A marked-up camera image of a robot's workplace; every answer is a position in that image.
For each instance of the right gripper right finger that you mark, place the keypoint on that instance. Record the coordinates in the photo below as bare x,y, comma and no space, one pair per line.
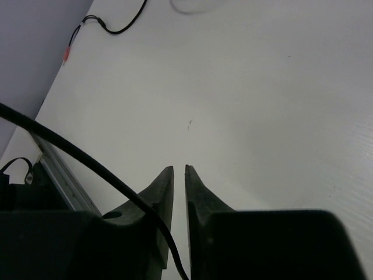
202,204

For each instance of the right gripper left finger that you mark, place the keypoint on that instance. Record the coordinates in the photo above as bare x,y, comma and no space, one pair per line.
148,239

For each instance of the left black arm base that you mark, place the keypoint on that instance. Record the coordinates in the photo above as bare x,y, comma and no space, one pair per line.
37,193

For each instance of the aluminium rail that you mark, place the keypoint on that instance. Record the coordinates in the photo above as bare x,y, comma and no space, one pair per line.
68,187

